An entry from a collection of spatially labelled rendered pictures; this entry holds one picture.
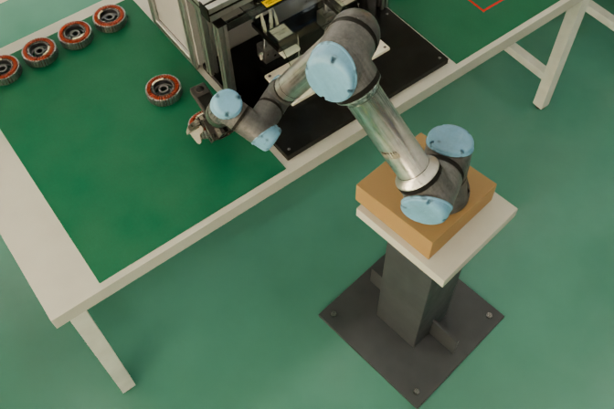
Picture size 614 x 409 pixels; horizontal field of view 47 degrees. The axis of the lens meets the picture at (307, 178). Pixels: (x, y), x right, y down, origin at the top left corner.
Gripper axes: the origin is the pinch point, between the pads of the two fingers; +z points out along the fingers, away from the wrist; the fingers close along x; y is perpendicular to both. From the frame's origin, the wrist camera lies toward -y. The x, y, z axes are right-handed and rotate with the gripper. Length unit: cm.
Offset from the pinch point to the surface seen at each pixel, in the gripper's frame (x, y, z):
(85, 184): -38.7, 0.0, 7.2
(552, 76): 147, 42, 46
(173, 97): -3.2, -12.7, 11.8
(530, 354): 67, 122, 21
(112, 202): -34.5, 8.5, 2.0
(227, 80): 12.6, -8.6, 3.6
